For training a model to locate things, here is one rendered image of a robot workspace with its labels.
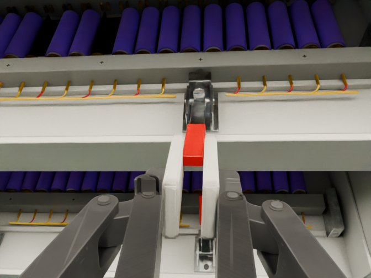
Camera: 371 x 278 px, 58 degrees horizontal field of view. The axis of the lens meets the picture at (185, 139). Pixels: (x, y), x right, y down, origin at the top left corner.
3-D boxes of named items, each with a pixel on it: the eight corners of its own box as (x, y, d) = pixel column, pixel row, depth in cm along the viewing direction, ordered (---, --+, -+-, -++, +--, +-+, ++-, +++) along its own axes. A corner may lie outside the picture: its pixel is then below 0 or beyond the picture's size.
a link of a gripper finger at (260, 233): (218, 222, 14) (292, 225, 13) (216, 167, 18) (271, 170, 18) (216, 251, 14) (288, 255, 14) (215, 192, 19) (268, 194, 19)
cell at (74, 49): (79, 17, 34) (64, 60, 30) (88, 5, 33) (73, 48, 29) (95, 27, 35) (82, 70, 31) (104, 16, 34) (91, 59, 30)
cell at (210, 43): (222, 19, 34) (223, 63, 30) (203, 20, 34) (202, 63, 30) (222, 3, 32) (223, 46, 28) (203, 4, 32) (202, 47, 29)
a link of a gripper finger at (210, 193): (202, 185, 15) (219, 186, 15) (204, 133, 22) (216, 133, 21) (200, 240, 16) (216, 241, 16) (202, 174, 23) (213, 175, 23)
